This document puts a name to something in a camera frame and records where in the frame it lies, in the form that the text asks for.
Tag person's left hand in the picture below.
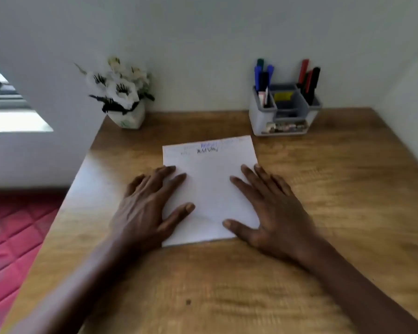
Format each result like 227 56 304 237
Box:
108 165 196 253

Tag person's right hand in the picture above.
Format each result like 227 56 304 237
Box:
222 164 323 267

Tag white paper sheet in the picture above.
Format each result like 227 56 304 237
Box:
161 135 261 247

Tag thick white marker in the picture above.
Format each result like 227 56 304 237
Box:
258 72 270 108

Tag thin red-capped marker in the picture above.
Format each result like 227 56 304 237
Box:
298 58 310 86
303 70 314 98

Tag black pen teal end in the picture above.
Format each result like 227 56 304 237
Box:
306 67 321 105

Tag person's right forearm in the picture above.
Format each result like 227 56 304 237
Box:
299 236 418 334

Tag person's left forearm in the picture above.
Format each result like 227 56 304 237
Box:
7 236 150 334

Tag potted white artificial flowers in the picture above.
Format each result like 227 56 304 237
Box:
73 56 156 130

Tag gray desk organizer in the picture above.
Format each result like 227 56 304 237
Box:
248 82 323 137

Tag red quilted mattress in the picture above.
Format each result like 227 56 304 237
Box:
0 191 67 328

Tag barred window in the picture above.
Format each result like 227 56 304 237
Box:
0 58 32 110

